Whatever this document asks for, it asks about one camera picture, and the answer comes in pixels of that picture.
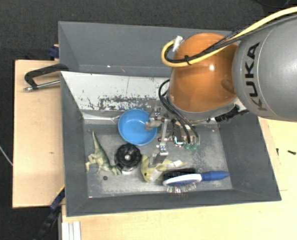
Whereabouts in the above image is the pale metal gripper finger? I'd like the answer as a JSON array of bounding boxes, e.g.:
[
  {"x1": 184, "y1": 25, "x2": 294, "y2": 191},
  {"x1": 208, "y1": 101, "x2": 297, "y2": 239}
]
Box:
[
  {"x1": 144, "y1": 106, "x2": 165, "y2": 131},
  {"x1": 148, "y1": 143, "x2": 170, "y2": 167}
]

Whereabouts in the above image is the blue bowl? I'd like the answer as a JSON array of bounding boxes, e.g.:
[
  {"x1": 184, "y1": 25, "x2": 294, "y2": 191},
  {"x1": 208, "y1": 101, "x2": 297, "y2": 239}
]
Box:
[{"x1": 117, "y1": 108, "x2": 159, "y2": 147}]

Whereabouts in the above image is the yellow-green soft toy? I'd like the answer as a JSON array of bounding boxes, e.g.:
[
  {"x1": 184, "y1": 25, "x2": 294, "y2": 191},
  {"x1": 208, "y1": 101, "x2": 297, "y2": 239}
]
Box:
[{"x1": 140, "y1": 154, "x2": 188, "y2": 183}]

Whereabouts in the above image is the black round knob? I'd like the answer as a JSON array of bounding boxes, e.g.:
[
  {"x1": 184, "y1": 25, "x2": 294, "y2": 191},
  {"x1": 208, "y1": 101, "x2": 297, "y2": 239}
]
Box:
[{"x1": 113, "y1": 143, "x2": 142, "y2": 175}]

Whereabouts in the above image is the white and blue brush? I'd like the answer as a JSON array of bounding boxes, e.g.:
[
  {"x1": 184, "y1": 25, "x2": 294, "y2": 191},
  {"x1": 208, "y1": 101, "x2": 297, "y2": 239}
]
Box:
[{"x1": 162, "y1": 170, "x2": 231, "y2": 194}]

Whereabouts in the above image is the green toy dinosaur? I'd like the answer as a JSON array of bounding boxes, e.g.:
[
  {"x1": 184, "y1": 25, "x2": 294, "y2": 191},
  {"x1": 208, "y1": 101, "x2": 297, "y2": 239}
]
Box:
[{"x1": 84, "y1": 130, "x2": 122, "y2": 177}]

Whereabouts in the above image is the grey metal bin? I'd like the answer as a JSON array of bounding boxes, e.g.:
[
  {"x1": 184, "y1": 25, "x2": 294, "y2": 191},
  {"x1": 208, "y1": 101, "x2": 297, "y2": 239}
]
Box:
[{"x1": 57, "y1": 20, "x2": 283, "y2": 218}]

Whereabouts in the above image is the pale wood board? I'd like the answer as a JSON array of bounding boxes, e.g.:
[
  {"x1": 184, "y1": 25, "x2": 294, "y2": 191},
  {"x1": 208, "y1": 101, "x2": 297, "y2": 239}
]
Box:
[{"x1": 12, "y1": 59, "x2": 66, "y2": 209}]

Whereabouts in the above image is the black cylinder on white bracket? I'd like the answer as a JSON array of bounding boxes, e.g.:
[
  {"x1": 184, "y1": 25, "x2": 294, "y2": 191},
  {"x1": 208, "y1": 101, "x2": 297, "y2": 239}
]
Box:
[{"x1": 214, "y1": 104, "x2": 250, "y2": 123}]

